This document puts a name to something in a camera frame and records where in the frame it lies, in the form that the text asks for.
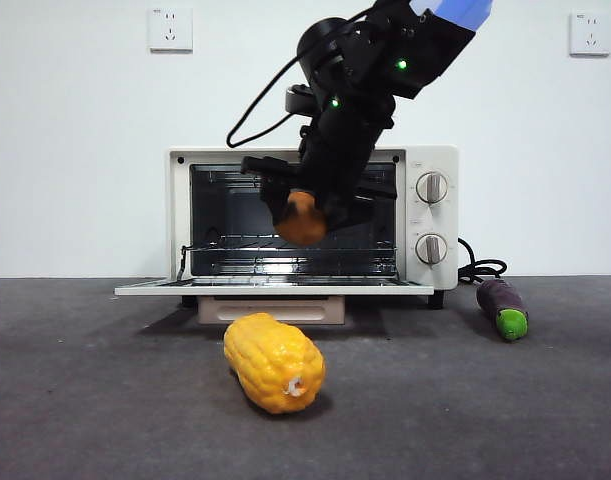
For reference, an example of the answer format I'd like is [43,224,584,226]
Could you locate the oven door with beige handle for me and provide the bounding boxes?
[114,278,435,326]

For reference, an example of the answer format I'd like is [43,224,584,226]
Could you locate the beige oven knob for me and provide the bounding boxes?
[414,232,449,267]
[415,171,449,205]

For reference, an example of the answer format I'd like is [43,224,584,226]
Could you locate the white toaster oven body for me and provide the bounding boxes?
[165,144,459,311]

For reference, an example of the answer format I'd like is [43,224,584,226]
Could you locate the yellow toy corn cob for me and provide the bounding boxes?
[222,312,327,416]

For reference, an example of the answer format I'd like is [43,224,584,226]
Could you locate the purple toy eggplant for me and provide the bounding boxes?
[475,278,529,343]

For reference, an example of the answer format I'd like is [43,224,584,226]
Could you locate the metal wire oven rack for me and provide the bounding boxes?
[177,233,399,282]

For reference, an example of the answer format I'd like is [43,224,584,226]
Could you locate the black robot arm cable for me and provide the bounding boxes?
[226,9,371,149]

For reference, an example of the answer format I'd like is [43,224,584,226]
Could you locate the black oven power cable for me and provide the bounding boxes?
[457,237,509,286]

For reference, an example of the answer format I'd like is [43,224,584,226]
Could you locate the white wall socket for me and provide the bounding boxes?
[569,12,611,58]
[148,7,194,55]

